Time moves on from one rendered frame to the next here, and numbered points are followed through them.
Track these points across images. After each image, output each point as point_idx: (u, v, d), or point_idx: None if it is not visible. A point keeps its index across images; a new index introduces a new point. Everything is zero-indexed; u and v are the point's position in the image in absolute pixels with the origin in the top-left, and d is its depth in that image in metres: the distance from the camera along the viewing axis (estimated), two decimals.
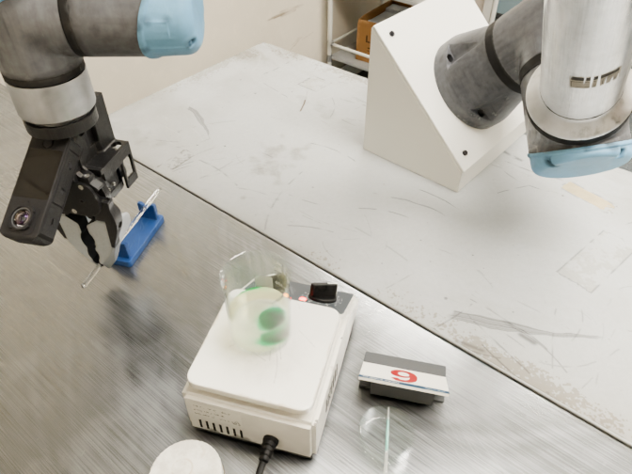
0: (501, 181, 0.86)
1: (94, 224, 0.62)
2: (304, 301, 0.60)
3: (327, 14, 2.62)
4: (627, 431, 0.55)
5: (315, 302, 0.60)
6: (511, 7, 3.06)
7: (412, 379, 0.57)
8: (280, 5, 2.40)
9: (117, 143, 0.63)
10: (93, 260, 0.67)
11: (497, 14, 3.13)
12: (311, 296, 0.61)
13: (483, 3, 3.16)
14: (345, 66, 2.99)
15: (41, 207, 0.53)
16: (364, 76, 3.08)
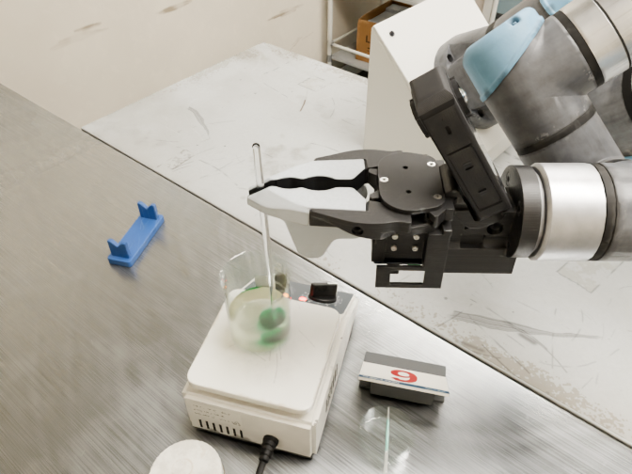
0: None
1: (358, 197, 0.40)
2: (304, 301, 0.60)
3: (327, 14, 2.62)
4: (627, 431, 0.55)
5: (315, 302, 0.60)
6: (511, 7, 3.06)
7: (412, 379, 0.57)
8: (280, 5, 2.40)
9: (438, 272, 0.44)
10: (275, 181, 0.42)
11: (497, 14, 3.13)
12: (311, 296, 0.61)
13: (483, 3, 3.16)
14: (345, 66, 2.99)
15: (470, 127, 0.36)
16: (364, 76, 3.08)
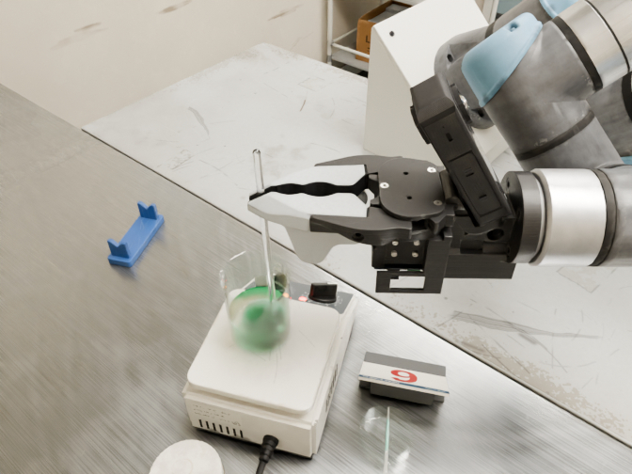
0: (501, 181, 0.86)
1: (359, 203, 0.40)
2: (304, 301, 0.60)
3: (327, 14, 2.62)
4: (627, 431, 0.55)
5: (315, 302, 0.60)
6: (511, 7, 3.06)
7: (412, 379, 0.57)
8: (280, 5, 2.40)
9: (438, 277, 0.44)
10: (275, 186, 0.42)
11: (497, 14, 3.13)
12: (311, 296, 0.61)
13: (483, 3, 3.16)
14: (345, 66, 2.99)
15: (470, 134, 0.36)
16: (364, 76, 3.08)
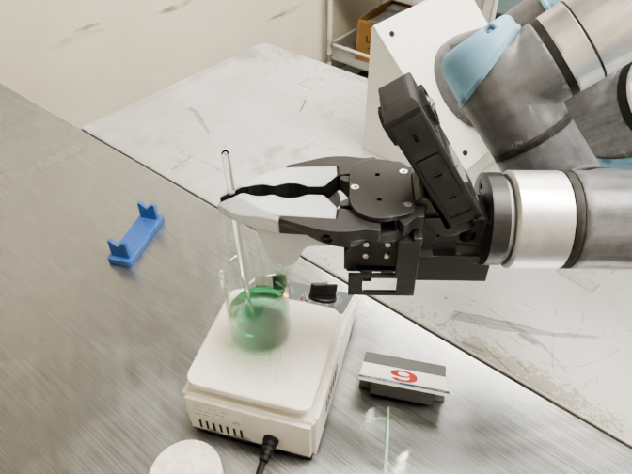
0: None
1: (329, 205, 0.39)
2: (304, 301, 0.60)
3: (327, 14, 2.62)
4: (627, 431, 0.55)
5: (315, 302, 0.60)
6: (511, 7, 3.06)
7: (412, 379, 0.57)
8: (280, 5, 2.40)
9: (411, 279, 0.43)
10: (245, 187, 0.41)
11: (497, 14, 3.13)
12: (311, 296, 0.61)
13: (483, 3, 3.16)
14: (345, 66, 2.99)
15: (437, 134, 0.35)
16: (364, 76, 3.08)
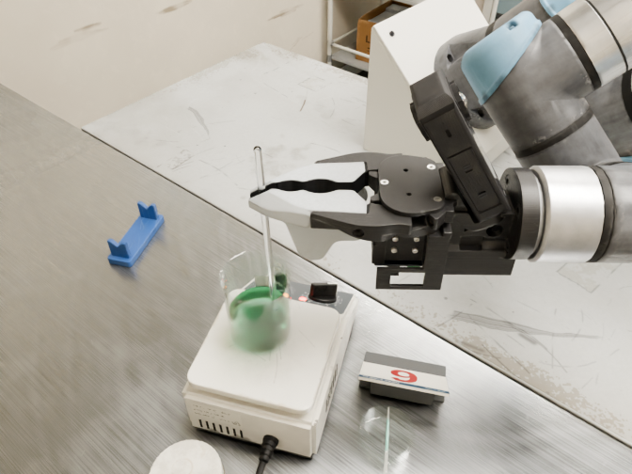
0: None
1: (359, 199, 0.40)
2: (304, 301, 0.60)
3: (327, 14, 2.62)
4: (627, 431, 0.55)
5: (315, 302, 0.60)
6: (511, 7, 3.06)
7: (412, 379, 0.57)
8: (280, 5, 2.40)
9: (438, 274, 0.44)
10: (276, 183, 0.42)
11: (497, 14, 3.13)
12: (311, 296, 0.61)
13: (483, 3, 3.16)
14: (345, 66, 2.99)
15: (470, 131, 0.36)
16: (364, 76, 3.08)
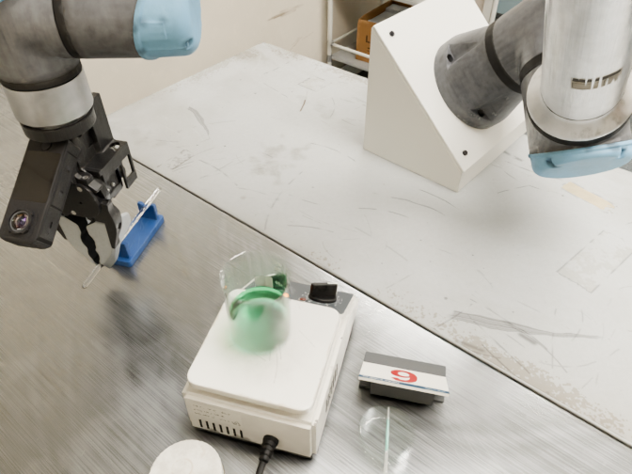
0: (501, 181, 0.86)
1: (94, 225, 0.62)
2: (304, 301, 0.60)
3: (327, 14, 2.62)
4: (627, 431, 0.55)
5: (315, 302, 0.60)
6: (511, 7, 3.06)
7: (412, 379, 0.57)
8: (280, 5, 2.40)
9: (116, 143, 0.62)
10: (94, 260, 0.67)
11: (497, 14, 3.13)
12: (311, 296, 0.61)
13: (483, 3, 3.16)
14: (345, 66, 2.99)
15: (39, 210, 0.53)
16: (364, 76, 3.08)
